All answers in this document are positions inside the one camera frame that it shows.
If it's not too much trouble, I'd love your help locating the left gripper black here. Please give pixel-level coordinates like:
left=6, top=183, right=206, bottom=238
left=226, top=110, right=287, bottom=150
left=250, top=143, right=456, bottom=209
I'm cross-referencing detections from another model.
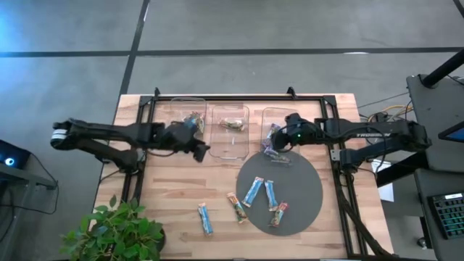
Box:
left=162, top=121, right=211, bottom=162

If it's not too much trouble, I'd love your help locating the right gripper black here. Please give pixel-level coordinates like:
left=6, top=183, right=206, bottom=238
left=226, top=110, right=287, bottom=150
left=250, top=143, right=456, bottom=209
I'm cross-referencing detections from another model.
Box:
left=272, top=112, right=320, bottom=152

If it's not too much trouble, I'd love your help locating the clear plastic bin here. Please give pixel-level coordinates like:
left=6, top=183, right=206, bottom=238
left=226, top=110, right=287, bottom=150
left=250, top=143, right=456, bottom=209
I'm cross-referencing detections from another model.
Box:
left=169, top=96, right=208, bottom=146
left=209, top=104, right=251, bottom=161
left=260, top=107, right=302, bottom=164

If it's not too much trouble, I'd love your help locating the green granola bar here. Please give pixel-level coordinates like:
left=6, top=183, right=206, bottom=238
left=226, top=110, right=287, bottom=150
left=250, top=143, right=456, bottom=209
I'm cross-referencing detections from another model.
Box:
left=218, top=119, right=246, bottom=132
left=268, top=201, right=290, bottom=228
left=226, top=191, right=249, bottom=224

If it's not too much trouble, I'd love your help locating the round grey woven mat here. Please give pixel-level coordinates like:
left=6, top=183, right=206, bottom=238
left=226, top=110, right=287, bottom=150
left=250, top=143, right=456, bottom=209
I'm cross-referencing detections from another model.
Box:
left=235, top=150, right=323, bottom=236

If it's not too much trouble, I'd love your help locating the black plant pot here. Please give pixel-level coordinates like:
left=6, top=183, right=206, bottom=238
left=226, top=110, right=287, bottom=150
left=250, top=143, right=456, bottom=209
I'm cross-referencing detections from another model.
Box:
left=155, top=228, right=167, bottom=253

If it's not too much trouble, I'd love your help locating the white paper sheet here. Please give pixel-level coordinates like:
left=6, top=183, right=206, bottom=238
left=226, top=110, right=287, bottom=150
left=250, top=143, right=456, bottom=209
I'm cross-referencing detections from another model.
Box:
left=370, top=158, right=395, bottom=203

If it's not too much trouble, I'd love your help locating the green leafy plant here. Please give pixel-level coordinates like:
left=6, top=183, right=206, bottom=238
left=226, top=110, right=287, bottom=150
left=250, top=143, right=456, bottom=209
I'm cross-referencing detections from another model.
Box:
left=59, top=194, right=166, bottom=261

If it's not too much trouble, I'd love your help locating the black desk leg bar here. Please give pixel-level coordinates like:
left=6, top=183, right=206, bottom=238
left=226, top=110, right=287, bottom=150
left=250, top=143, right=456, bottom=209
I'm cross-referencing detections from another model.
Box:
left=375, top=149, right=429, bottom=189

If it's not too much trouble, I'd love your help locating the grey desk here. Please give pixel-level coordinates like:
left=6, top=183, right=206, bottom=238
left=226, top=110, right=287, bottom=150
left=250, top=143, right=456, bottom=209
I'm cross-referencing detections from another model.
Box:
left=414, top=168, right=464, bottom=261

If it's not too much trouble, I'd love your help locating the grey side table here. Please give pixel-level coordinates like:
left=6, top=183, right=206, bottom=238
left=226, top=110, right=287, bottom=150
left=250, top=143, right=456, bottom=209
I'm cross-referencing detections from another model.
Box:
left=405, top=74, right=464, bottom=173

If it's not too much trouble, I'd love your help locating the grey metal stand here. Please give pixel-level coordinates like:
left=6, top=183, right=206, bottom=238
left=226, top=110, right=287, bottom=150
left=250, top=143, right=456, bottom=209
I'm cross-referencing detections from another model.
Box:
left=0, top=162, right=59, bottom=191

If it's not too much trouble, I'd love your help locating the black device blue light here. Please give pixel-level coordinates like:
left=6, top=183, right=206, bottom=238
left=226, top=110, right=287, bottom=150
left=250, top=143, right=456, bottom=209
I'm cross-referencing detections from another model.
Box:
left=0, top=139, right=32, bottom=170

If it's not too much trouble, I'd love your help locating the black tablet screen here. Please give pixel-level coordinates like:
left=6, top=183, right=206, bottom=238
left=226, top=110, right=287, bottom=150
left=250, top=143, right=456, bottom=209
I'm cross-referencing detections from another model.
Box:
left=437, top=120, right=464, bottom=144

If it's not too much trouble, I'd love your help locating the black pole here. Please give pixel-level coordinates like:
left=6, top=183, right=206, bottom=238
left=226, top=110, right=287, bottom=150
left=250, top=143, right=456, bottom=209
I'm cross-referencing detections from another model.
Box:
left=421, top=48, right=464, bottom=88

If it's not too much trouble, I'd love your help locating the backlit black keyboard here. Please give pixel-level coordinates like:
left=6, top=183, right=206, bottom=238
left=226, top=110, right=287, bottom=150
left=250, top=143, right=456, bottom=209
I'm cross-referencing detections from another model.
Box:
left=427, top=191, right=464, bottom=240

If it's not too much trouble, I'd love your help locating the black aluminium table frame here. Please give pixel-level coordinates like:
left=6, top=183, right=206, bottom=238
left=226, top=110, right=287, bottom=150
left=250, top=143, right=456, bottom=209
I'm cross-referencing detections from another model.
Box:
left=121, top=86, right=394, bottom=259

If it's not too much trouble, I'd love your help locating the black cable sleeve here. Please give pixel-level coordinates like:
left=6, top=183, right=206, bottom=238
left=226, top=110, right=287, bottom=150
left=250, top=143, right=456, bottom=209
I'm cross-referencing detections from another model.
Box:
left=336, top=173, right=394, bottom=259

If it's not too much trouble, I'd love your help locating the yellow cable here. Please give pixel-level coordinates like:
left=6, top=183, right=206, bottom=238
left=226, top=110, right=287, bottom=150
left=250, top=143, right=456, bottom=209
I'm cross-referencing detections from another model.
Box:
left=367, top=104, right=414, bottom=124

